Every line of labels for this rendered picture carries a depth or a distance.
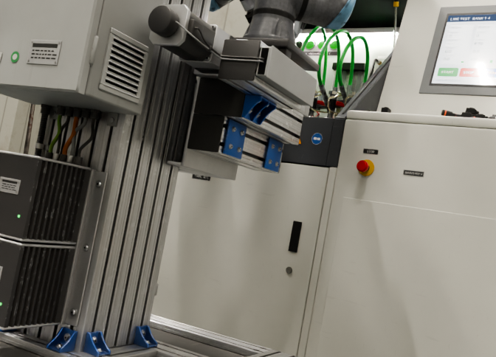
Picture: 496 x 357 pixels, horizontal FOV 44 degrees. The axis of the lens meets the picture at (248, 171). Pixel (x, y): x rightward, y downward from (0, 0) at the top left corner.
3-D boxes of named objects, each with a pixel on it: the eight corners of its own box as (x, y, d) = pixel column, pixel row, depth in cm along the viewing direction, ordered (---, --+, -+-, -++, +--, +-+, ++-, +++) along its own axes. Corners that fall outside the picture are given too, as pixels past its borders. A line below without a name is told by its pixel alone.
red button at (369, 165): (352, 172, 190) (355, 156, 190) (357, 175, 193) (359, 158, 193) (367, 175, 187) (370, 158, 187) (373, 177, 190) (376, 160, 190)
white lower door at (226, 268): (139, 329, 229) (174, 149, 234) (144, 329, 231) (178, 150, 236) (290, 381, 193) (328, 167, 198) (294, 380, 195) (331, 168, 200)
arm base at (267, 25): (281, 42, 158) (288, 5, 159) (230, 40, 165) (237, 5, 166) (303, 60, 172) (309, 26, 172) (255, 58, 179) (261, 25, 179)
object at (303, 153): (178, 148, 234) (187, 108, 235) (186, 150, 238) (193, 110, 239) (325, 166, 199) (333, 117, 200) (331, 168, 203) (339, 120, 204)
